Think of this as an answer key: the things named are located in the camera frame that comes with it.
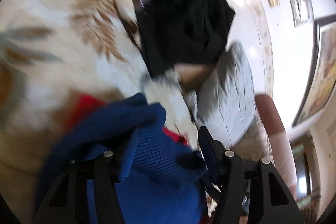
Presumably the small wall picture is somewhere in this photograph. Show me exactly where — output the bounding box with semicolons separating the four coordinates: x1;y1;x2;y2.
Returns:
290;0;314;27

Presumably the floral beige plush blanket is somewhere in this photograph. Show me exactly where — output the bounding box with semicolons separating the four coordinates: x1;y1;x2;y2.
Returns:
1;0;197;223

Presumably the red and blue knit sweater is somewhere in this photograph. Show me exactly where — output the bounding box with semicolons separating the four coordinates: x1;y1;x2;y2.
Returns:
34;93;208;223

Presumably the grey quilted pillow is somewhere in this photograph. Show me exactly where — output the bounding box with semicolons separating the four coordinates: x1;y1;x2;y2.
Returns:
184;42;256;147

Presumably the framed wall painting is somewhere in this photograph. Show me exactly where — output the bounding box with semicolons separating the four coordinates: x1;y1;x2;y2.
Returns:
292;14;335;126

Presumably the black garment pile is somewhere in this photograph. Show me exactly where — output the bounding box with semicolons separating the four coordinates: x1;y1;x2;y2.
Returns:
137;0;235;77

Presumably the brown padded headboard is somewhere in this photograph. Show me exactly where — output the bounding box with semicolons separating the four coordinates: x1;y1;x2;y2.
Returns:
231;94;298;201

